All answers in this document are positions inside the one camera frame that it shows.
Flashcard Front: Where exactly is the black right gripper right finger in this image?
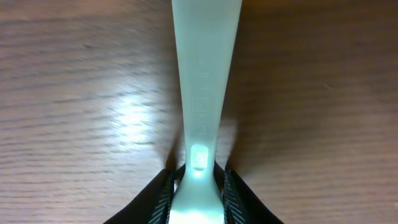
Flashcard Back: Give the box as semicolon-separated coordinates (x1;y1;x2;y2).
214;162;284;224

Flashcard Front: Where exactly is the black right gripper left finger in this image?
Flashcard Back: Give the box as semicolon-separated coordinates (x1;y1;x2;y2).
104;168;185;224

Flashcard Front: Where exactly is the white plastic fork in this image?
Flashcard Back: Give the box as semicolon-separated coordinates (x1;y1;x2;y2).
169;0;242;224

